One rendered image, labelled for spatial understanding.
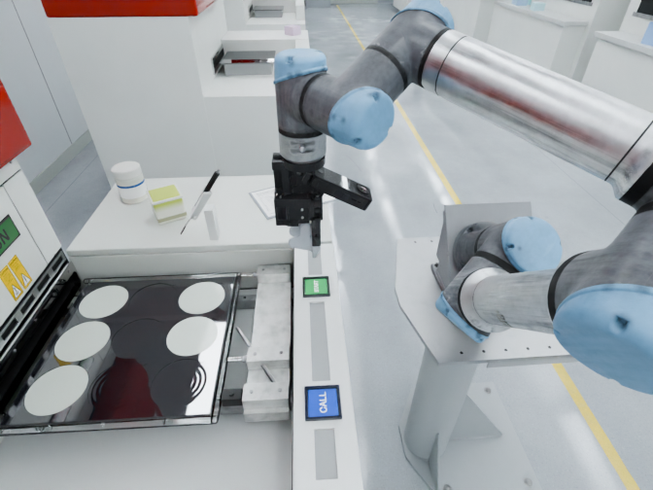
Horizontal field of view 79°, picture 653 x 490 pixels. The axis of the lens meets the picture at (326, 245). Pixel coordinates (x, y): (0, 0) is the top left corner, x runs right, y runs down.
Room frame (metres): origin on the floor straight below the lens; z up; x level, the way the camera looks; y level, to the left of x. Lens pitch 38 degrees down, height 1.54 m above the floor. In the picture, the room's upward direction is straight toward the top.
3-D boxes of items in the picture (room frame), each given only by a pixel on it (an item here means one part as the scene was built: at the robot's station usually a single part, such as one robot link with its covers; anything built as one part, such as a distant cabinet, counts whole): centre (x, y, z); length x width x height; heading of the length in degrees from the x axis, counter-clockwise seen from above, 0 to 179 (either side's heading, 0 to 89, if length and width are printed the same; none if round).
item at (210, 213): (0.77, 0.29, 1.03); 0.06 x 0.04 x 0.13; 93
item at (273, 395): (0.39, 0.11, 0.89); 0.08 x 0.03 x 0.03; 93
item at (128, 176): (0.95, 0.53, 1.01); 0.07 x 0.07 x 0.10
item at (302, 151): (0.59, 0.04, 1.28); 0.08 x 0.08 x 0.05
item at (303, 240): (0.58, 0.04, 1.09); 0.06 x 0.03 x 0.09; 92
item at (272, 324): (0.55, 0.12, 0.87); 0.36 x 0.08 x 0.03; 3
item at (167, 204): (0.86, 0.41, 1.00); 0.07 x 0.07 x 0.07; 30
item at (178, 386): (0.51, 0.38, 0.90); 0.34 x 0.34 x 0.01; 3
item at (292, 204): (0.60, 0.05, 1.20); 0.09 x 0.08 x 0.12; 92
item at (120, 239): (0.91, 0.31, 0.89); 0.62 x 0.35 x 0.14; 93
